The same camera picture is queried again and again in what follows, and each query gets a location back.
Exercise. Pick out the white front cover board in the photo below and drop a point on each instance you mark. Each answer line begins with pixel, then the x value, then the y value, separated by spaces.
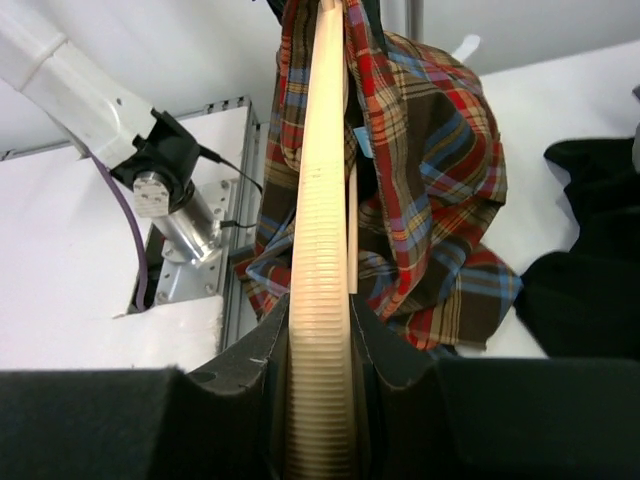
pixel 68 272

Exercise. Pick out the metal rack upright pole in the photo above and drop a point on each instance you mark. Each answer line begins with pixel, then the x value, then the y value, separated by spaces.
pixel 414 19

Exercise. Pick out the plaid flannel shirt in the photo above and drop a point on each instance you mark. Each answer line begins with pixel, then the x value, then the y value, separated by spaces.
pixel 426 150

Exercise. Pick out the beige hanger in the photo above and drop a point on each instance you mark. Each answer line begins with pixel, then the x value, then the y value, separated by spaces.
pixel 320 438

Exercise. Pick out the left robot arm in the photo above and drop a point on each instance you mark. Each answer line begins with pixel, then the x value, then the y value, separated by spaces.
pixel 147 151

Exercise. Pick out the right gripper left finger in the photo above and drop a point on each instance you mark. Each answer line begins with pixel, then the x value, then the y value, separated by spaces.
pixel 223 420

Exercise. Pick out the black hanging garment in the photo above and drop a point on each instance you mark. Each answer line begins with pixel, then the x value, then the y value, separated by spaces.
pixel 584 302

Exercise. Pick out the aluminium mounting rail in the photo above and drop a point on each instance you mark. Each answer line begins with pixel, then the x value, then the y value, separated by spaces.
pixel 235 225

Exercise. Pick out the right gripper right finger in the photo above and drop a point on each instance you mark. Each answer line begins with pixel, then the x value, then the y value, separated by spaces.
pixel 431 416

